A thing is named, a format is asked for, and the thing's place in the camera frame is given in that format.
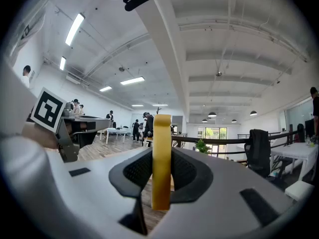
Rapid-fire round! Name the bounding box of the white bench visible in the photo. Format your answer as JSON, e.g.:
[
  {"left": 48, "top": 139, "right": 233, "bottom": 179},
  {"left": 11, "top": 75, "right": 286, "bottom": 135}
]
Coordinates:
[{"left": 285, "top": 180, "right": 315, "bottom": 202}]

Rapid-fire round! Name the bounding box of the yellow tape roll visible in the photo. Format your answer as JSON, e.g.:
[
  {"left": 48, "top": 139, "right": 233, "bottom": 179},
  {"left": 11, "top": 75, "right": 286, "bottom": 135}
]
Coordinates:
[{"left": 151, "top": 114, "right": 172, "bottom": 211}]

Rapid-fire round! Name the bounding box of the wall banner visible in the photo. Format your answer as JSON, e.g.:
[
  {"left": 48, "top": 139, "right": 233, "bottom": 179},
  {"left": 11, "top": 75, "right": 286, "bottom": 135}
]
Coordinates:
[{"left": 9, "top": 8, "right": 47, "bottom": 57}]

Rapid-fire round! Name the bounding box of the white air conditioner unit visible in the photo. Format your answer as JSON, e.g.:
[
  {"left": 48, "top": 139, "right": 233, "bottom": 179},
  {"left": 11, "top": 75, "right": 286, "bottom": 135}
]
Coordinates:
[{"left": 65, "top": 75, "right": 81, "bottom": 85}]

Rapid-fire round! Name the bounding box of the black monitor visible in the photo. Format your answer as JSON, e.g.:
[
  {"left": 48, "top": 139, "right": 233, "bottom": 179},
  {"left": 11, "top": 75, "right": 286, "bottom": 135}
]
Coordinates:
[{"left": 304, "top": 119, "right": 316, "bottom": 139}]

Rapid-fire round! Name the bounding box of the black metal railing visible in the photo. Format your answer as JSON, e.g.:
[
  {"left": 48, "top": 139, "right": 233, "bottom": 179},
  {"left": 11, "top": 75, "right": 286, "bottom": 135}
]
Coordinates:
[{"left": 171, "top": 130, "right": 299, "bottom": 159}]

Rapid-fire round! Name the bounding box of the long white table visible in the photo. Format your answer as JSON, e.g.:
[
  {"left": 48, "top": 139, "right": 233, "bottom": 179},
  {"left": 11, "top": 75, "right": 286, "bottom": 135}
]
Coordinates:
[{"left": 270, "top": 142, "right": 319, "bottom": 182}]

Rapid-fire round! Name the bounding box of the black office chair with jacket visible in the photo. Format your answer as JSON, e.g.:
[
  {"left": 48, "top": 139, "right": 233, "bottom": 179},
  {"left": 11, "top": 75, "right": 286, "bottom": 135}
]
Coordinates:
[{"left": 244, "top": 129, "right": 278, "bottom": 179}]

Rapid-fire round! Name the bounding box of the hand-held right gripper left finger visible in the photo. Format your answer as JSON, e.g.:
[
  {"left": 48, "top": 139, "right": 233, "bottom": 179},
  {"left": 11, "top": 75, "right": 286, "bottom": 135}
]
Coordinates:
[{"left": 47, "top": 147, "right": 153, "bottom": 239}]

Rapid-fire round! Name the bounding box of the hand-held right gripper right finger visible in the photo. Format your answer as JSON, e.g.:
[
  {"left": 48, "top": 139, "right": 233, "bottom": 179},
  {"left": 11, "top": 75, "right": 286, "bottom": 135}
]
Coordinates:
[{"left": 149, "top": 147, "right": 299, "bottom": 239}]

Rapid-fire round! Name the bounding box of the person's left forearm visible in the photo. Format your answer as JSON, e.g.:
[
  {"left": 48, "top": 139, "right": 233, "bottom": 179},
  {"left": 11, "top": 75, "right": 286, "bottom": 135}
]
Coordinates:
[{"left": 21, "top": 122, "right": 60, "bottom": 150}]

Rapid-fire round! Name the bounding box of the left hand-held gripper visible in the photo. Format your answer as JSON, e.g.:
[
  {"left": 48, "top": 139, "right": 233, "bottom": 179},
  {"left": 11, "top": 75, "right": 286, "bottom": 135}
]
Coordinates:
[{"left": 30, "top": 87, "right": 112, "bottom": 163}]

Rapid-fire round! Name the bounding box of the green potted plant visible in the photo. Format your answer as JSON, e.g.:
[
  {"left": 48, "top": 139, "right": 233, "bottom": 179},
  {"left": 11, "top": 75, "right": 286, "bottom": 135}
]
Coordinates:
[{"left": 194, "top": 138, "right": 212, "bottom": 155}]

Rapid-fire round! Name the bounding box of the glass door with green view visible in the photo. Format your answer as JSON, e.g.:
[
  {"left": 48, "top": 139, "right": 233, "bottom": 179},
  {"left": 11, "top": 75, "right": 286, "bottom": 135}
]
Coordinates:
[{"left": 198, "top": 127, "right": 228, "bottom": 158}]

